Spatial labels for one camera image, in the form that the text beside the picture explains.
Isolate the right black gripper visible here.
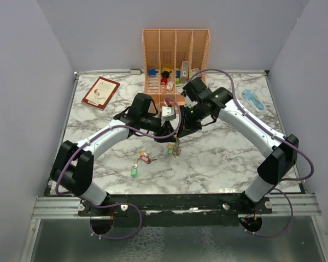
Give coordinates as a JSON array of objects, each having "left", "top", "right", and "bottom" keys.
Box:
[{"left": 177, "top": 102, "right": 206, "bottom": 139}]

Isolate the red cover paperback book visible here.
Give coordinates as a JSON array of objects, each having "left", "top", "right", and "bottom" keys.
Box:
[{"left": 82, "top": 76, "right": 120, "bottom": 110}]

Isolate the metal coil keyring yellow handle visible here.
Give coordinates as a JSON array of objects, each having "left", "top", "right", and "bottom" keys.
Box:
[{"left": 172, "top": 138, "right": 181, "bottom": 157}]

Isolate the red black bottle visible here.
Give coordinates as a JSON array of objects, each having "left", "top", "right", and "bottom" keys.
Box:
[{"left": 161, "top": 70, "right": 170, "bottom": 85}]

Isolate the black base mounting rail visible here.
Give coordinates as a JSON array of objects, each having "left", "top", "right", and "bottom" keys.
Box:
[{"left": 77, "top": 193, "right": 272, "bottom": 232}]

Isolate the white adapter at wall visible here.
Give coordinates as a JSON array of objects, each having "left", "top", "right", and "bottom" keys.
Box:
[{"left": 130, "top": 69, "right": 143, "bottom": 75}]

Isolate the green tag key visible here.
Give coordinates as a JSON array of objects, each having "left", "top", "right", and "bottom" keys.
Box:
[
  {"left": 131, "top": 163, "right": 138, "bottom": 178},
  {"left": 167, "top": 144, "right": 173, "bottom": 154}
]

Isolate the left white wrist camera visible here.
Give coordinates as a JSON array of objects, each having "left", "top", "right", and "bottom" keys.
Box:
[{"left": 161, "top": 106, "right": 176, "bottom": 122}]

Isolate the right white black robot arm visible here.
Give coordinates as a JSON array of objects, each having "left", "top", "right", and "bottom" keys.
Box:
[{"left": 178, "top": 78, "right": 299, "bottom": 213}]

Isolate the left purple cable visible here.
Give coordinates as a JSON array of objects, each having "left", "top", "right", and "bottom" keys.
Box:
[{"left": 55, "top": 97, "right": 181, "bottom": 240}]

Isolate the aluminium frame rail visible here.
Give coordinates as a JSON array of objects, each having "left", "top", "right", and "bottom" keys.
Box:
[{"left": 32, "top": 194, "right": 321, "bottom": 219}]

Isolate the grey green box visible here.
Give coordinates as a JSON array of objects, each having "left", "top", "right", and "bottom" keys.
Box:
[{"left": 179, "top": 61, "right": 189, "bottom": 84}]

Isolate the red tag key lower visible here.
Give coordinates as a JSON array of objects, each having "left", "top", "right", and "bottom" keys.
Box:
[{"left": 139, "top": 155, "right": 156, "bottom": 164}]

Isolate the blue packaged item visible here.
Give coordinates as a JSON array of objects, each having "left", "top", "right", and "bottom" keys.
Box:
[{"left": 241, "top": 89, "right": 266, "bottom": 113}]

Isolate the yellow tag key lower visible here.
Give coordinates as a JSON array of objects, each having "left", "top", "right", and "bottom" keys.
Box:
[{"left": 139, "top": 150, "right": 149, "bottom": 157}]

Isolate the peach plastic desk organizer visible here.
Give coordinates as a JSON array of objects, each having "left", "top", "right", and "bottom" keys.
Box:
[{"left": 142, "top": 29, "right": 210, "bottom": 112}]

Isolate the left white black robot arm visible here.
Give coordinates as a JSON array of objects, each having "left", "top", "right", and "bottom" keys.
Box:
[{"left": 50, "top": 93, "right": 181, "bottom": 216}]

